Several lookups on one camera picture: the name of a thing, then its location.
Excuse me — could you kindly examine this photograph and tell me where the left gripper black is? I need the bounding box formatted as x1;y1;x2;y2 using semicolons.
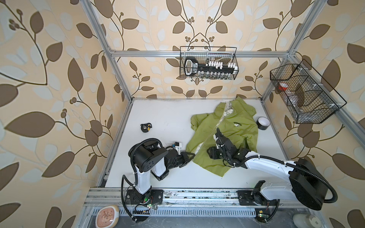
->
168;151;196;172

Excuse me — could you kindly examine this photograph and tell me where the green jacket with patterned lining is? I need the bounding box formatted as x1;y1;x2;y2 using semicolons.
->
186;97;258;177

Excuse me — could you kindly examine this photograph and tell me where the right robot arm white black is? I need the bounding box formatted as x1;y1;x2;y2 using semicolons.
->
207;131;338;222

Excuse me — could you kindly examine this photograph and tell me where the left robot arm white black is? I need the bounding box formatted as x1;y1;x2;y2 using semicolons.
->
121;138;195;223

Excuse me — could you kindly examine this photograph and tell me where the grey tape roll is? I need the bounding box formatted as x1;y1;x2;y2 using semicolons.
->
256;116;271;130

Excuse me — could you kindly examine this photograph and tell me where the black yellow tape measure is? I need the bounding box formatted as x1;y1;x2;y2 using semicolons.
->
140;123;152;133

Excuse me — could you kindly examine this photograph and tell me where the red cap bottle in basket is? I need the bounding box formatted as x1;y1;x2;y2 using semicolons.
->
278;82;289;92

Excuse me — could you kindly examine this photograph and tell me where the pink white round device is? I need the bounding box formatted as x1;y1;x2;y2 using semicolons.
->
95;205;120;228

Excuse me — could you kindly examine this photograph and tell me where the white round device bottom right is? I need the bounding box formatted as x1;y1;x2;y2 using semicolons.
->
293;214;322;228

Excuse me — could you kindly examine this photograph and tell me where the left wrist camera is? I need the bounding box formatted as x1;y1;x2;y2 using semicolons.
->
172;142;183;153

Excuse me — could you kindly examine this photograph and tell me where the black socket set rail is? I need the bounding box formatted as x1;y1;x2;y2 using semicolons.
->
182;57;239;78

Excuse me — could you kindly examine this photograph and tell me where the black wire basket back wall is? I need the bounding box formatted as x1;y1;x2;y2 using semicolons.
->
180;46;239;80

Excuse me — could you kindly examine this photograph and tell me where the black wire basket wall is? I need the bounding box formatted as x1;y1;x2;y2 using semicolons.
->
180;46;239;80
270;59;347;124

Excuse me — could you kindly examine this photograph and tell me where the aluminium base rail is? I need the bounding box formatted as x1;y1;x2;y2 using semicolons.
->
84;188;309;218

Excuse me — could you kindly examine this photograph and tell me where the black wire basket right wall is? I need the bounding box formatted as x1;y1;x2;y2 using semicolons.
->
270;59;347;124

